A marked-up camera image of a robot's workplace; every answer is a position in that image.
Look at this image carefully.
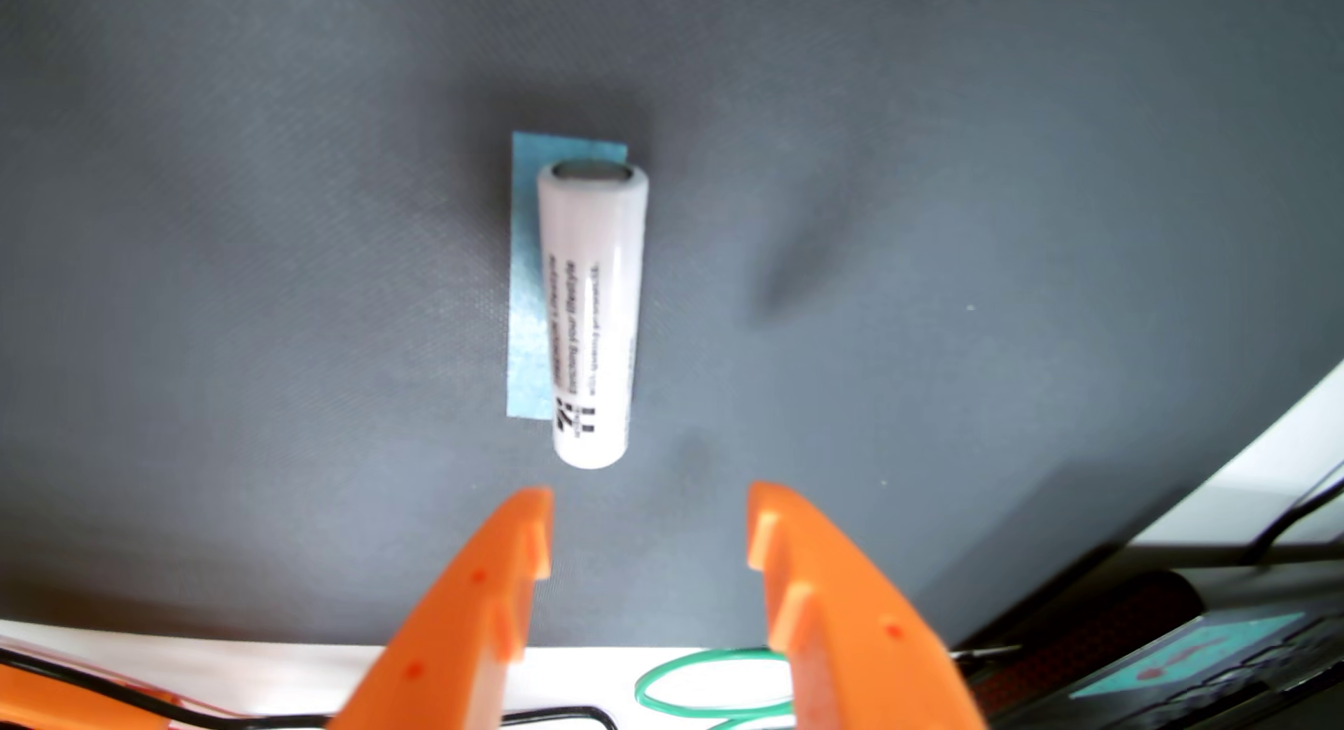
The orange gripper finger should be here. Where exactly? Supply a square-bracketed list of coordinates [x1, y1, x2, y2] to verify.
[330, 485, 556, 730]
[745, 481, 988, 730]

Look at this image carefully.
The white cylindrical battery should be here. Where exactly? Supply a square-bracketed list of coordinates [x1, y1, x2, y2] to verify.
[535, 160, 650, 471]

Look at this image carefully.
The black Dell laptop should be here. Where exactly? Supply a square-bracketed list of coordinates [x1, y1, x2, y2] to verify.
[966, 567, 1344, 730]

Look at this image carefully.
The light blue paper marker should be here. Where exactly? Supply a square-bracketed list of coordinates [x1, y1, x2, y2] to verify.
[506, 132, 629, 421]

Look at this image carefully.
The orange plastic robot part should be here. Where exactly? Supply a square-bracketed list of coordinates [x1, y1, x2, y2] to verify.
[0, 661, 169, 730]

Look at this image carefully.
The dark grey table mat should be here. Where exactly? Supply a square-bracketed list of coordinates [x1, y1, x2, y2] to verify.
[0, 0, 1344, 647]

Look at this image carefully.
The green cable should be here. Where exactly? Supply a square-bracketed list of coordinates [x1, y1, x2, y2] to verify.
[633, 648, 794, 730]

